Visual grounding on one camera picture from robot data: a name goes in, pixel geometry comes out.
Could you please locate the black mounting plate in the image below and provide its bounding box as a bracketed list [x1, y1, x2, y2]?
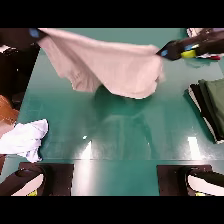
[156, 164, 214, 197]
[18, 162, 75, 197]

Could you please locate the light blue shirt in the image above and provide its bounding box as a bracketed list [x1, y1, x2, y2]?
[0, 118, 50, 164]

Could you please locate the pale pink garment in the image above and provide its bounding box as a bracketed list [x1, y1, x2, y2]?
[38, 27, 167, 100]

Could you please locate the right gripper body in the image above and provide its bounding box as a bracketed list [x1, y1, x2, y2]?
[155, 38, 198, 62]

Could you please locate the dark green garment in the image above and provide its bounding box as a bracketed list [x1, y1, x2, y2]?
[198, 78, 224, 135]

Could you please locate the black garment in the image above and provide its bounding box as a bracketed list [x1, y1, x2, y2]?
[183, 83, 224, 145]

